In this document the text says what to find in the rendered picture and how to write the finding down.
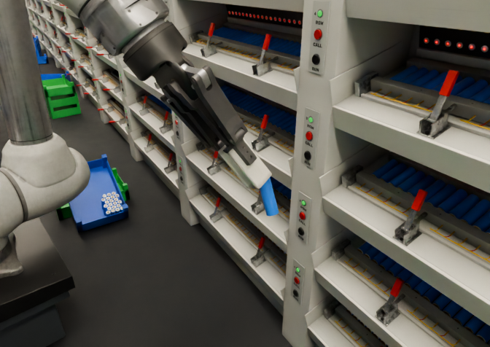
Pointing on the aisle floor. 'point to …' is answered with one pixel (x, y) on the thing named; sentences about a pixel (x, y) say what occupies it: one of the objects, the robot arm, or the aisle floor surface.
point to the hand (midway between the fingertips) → (245, 162)
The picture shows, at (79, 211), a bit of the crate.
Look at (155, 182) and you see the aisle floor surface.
